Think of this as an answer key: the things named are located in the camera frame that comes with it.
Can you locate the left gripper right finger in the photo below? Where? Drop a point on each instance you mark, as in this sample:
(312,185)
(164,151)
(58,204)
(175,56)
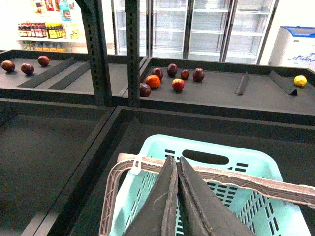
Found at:
(202,212)

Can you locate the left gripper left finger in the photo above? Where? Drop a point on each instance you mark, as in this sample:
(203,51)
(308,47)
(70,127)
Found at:
(157,217)

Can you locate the light blue plastic basket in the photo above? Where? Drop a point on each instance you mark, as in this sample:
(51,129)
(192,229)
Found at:
(262,215)

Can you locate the brown basket handle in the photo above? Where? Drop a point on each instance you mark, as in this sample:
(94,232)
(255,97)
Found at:
(298,194)

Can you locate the dark red apple front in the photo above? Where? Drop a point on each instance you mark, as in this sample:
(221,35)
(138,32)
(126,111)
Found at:
(145,90)

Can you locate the red yellow apple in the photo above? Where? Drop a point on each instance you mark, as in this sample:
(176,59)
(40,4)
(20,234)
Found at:
(178,84)

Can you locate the dark red apple right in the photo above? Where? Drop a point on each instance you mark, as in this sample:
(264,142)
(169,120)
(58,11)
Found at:
(198,75)

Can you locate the small red apple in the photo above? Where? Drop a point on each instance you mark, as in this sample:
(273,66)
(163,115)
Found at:
(185,74)

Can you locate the dark red apple left-middle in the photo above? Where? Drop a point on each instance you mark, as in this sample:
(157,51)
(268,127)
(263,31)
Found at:
(158,72)

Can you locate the dark red apple back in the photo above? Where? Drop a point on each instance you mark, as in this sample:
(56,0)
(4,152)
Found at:
(172,70)

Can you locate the white zip tie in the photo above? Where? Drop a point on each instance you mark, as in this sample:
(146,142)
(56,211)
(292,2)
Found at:
(136,166)

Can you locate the black lower right tray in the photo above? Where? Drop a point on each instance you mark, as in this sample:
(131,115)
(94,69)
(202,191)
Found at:
(125,129)

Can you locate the black tray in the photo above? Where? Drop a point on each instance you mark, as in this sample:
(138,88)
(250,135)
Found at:
(215,94)
(125,129)
(81,91)
(44,151)

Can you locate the black divider right one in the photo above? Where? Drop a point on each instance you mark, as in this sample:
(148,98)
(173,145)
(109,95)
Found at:
(240,90)

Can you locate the black divider one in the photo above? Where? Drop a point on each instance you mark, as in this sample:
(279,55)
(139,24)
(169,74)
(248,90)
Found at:
(240,90)
(40,78)

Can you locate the orange fruit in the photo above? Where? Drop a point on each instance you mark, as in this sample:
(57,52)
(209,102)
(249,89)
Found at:
(153,81)

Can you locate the black lower left tray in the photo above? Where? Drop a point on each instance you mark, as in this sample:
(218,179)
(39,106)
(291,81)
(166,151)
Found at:
(44,151)

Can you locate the black upper right tray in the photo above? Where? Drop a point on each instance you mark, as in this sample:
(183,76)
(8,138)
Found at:
(215,94)

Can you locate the black divider right two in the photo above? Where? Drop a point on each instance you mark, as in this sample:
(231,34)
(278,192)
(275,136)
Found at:
(286,86)

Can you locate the black divider two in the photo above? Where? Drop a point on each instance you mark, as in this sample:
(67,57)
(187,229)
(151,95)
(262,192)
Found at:
(286,86)
(70,75)

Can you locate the black divider left two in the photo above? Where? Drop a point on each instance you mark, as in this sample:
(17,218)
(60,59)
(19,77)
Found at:
(70,75)

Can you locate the yellow lemon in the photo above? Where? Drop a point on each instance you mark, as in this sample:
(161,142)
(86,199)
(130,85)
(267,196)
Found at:
(300,80)

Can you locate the black upper left tray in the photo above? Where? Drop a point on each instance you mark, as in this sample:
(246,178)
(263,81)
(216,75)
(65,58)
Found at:
(81,91)

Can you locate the black divider left one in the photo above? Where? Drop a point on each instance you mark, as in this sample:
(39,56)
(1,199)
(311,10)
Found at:
(40,78)

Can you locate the glass door refrigerator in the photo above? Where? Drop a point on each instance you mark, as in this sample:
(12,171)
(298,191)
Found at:
(212,30)

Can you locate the white chest freezer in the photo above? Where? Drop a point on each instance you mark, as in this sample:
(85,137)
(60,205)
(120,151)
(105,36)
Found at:
(294,47)

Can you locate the dark fruit back left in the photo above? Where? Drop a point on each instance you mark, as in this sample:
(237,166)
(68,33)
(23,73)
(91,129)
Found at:
(43,60)

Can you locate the dark fruit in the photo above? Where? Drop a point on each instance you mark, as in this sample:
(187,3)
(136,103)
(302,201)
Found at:
(8,66)
(43,60)
(27,68)

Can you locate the dark fruit middle left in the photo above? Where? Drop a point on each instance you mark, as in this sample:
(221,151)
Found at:
(27,68)

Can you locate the dark fruit far left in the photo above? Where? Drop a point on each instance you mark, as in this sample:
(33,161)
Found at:
(8,66)

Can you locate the yellow label bottles row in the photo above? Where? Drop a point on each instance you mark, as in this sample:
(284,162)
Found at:
(55,30)

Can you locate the white grocery shelf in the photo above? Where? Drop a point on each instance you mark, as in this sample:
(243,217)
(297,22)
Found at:
(66,12)

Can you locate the dark sauce bottles row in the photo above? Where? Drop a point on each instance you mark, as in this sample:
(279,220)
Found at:
(32,29)

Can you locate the black shelf post middle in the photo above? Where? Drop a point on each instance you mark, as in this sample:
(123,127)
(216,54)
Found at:
(132,8)

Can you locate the black shelf post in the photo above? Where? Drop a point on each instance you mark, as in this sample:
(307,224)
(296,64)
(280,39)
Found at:
(92,17)
(132,8)

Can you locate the black shelf post left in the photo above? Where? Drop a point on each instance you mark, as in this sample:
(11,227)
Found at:
(92,17)

